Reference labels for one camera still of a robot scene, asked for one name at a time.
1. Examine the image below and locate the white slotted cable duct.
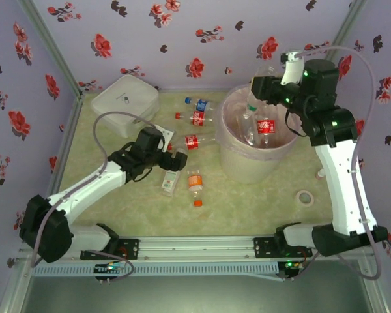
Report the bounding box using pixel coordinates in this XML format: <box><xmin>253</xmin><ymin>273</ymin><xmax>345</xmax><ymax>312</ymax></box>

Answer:
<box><xmin>31</xmin><ymin>263</ymin><xmax>286</xmax><ymax>282</ymax></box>

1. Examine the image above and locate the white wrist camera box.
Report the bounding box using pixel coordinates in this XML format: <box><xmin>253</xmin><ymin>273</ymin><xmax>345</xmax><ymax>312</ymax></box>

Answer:
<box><xmin>280</xmin><ymin>50</ymin><xmax>305</xmax><ymax>86</ymax></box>
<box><xmin>155</xmin><ymin>126</ymin><xmax>177</xmax><ymax>140</ymax></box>

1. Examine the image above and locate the aluminium corner post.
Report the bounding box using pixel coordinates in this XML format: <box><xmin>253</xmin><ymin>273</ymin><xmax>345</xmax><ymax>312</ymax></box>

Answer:
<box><xmin>17</xmin><ymin>0</ymin><xmax>84</xmax><ymax>98</ymax></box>
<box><xmin>325</xmin><ymin>0</ymin><xmax>369</xmax><ymax>66</ymax></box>

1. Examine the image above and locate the aluminium frame bar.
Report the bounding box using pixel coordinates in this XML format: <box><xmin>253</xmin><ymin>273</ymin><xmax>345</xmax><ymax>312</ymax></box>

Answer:
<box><xmin>357</xmin><ymin>257</ymin><xmax>391</xmax><ymax>313</ymax></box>
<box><xmin>0</xmin><ymin>257</ymin><xmax>33</xmax><ymax>313</ymax></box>

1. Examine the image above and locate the orange label orange cap bottle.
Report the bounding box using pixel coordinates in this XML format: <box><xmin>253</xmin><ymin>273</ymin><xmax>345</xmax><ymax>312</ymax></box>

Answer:
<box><xmin>186</xmin><ymin>169</ymin><xmax>205</xmax><ymax>209</ymax></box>

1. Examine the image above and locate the white square container lid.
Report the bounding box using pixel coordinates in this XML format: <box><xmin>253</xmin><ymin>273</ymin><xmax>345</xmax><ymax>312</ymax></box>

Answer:
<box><xmin>90</xmin><ymin>74</ymin><xmax>160</xmax><ymax>138</ymax></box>

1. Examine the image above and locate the grey right arm cable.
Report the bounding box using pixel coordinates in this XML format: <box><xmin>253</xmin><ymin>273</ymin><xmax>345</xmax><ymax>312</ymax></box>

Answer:
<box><xmin>295</xmin><ymin>45</ymin><xmax>384</xmax><ymax>281</ymax></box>

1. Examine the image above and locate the black controller box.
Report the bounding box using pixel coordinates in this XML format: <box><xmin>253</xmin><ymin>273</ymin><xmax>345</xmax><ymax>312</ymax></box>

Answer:
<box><xmin>278</xmin><ymin>260</ymin><xmax>306</xmax><ymax>282</ymax></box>

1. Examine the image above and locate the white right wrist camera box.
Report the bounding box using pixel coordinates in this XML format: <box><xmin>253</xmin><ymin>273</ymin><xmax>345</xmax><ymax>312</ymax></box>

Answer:
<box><xmin>280</xmin><ymin>50</ymin><xmax>305</xmax><ymax>86</ymax></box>

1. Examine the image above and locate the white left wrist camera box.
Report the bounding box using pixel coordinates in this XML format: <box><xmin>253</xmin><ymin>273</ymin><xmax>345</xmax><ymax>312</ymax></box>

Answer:
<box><xmin>155</xmin><ymin>126</ymin><xmax>177</xmax><ymax>140</ymax></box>

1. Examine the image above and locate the aluminium side rail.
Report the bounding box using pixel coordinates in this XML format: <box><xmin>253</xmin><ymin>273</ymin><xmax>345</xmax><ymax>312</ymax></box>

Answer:
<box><xmin>34</xmin><ymin>93</ymin><xmax>85</xmax><ymax>237</ymax></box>

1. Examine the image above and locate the grey left arm cable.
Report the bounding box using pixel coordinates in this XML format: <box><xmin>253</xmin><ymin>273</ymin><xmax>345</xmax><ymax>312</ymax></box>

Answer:
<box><xmin>31</xmin><ymin>112</ymin><xmax>136</xmax><ymax>283</ymax></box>

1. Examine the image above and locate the white tape roll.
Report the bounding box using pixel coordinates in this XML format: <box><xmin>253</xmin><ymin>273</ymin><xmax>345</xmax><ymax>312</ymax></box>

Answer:
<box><xmin>295</xmin><ymin>190</ymin><xmax>315</xmax><ymax>206</ymax></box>

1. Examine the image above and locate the aluminium front rail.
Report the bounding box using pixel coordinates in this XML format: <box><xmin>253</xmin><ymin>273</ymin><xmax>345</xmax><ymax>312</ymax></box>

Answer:
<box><xmin>18</xmin><ymin>235</ymin><xmax>375</xmax><ymax>263</ymax></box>

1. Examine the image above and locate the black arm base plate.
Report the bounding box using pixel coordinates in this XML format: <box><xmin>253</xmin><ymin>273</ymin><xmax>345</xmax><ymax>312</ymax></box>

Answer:
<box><xmin>253</xmin><ymin>237</ymin><xmax>313</xmax><ymax>259</ymax></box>
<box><xmin>80</xmin><ymin>239</ymin><xmax>140</xmax><ymax>261</ymax></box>

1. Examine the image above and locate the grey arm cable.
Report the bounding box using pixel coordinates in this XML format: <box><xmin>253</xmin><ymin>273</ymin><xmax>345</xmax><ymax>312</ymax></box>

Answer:
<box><xmin>295</xmin><ymin>45</ymin><xmax>384</xmax><ymax>281</ymax></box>
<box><xmin>31</xmin><ymin>112</ymin><xmax>136</xmax><ymax>283</ymax></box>

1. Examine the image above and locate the white plastic bin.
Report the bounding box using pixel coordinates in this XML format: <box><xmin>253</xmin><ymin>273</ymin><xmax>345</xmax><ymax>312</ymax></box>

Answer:
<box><xmin>214</xmin><ymin>85</ymin><xmax>299</xmax><ymax>185</ymax></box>

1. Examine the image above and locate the blue label plastic bottle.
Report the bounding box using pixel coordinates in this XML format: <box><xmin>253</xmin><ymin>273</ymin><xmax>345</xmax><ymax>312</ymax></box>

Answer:
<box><xmin>184</xmin><ymin>96</ymin><xmax>221</xmax><ymax>113</ymax></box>

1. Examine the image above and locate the red label cola bottle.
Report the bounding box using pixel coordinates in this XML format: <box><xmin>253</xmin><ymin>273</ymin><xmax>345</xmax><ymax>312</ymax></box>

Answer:
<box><xmin>166</xmin><ymin>132</ymin><xmax>218</xmax><ymax>153</ymax></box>
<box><xmin>255</xmin><ymin>113</ymin><xmax>278</xmax><ymax>147</ymax></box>
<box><xmin>174</xmin><ymin>110</ymin><xmax>216</xmax><ymax>127</ymax></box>

